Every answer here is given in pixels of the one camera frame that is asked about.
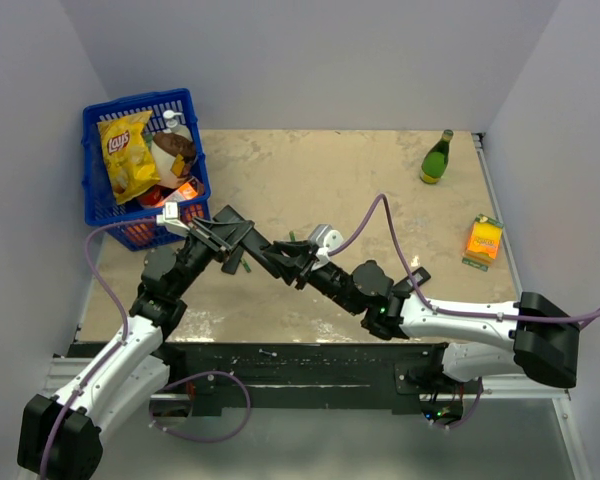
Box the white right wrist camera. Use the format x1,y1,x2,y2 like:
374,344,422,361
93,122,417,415
308,224,344,269

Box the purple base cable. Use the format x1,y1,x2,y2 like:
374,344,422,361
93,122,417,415
427,377,485,431
148,370,253,443

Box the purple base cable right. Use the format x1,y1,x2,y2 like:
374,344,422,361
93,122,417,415
427,377,485,431

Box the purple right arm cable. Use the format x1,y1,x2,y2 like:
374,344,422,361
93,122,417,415
329,193,600,326

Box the aluminium frame rail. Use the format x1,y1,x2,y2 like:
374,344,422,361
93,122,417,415
42,357,570,399

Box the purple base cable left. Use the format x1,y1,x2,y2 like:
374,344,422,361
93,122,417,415
148,370,253,443

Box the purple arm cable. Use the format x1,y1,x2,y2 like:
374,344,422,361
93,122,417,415
329,193,600,326
38,215,161,479

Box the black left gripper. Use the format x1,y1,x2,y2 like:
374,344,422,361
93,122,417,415
172,216,253,297

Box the blue plastic basket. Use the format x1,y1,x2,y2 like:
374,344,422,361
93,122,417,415
82,88,211,251

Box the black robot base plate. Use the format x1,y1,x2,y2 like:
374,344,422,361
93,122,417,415
155,342,479,425

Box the green AAA battery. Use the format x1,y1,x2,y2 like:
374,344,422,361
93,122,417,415
241,259,252,273

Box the yellow Lays chips bag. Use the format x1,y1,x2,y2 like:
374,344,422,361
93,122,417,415
97,110,160,205

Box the orange carton in basket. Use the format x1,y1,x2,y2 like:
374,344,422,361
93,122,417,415
156,177,205,208

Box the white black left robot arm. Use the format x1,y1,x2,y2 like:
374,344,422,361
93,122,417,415
17,202,254,479

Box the brown and white pouch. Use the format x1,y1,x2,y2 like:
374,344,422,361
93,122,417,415
151,132,197,189

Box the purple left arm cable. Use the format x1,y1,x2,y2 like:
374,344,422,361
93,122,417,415
38,215,161,479

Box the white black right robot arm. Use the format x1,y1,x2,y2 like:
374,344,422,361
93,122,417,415
262,241,581,393

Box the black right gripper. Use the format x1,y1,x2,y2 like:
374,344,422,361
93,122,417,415
266,239,363,316

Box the green glass bottle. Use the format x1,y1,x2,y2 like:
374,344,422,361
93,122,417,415
420,129,454,184

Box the white pump soap bottle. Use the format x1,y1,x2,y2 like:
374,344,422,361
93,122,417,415
162,109,193,141

